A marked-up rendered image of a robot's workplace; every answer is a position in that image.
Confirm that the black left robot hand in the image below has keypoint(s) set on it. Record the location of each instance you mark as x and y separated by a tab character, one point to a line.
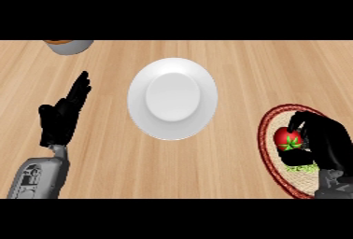
63	116

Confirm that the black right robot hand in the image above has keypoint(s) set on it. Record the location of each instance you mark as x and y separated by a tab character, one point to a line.
327	140

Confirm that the red tomato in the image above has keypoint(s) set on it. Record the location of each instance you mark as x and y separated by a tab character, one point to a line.
287	138

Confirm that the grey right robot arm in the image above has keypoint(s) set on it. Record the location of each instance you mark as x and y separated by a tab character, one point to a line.
335	183

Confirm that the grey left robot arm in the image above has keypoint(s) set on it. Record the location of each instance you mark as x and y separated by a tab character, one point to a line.
39	175

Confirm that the white oval plate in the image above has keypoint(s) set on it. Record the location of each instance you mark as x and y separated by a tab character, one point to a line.
172	98

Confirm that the grey bowl with orange content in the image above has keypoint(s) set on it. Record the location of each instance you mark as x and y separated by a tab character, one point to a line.
69	46

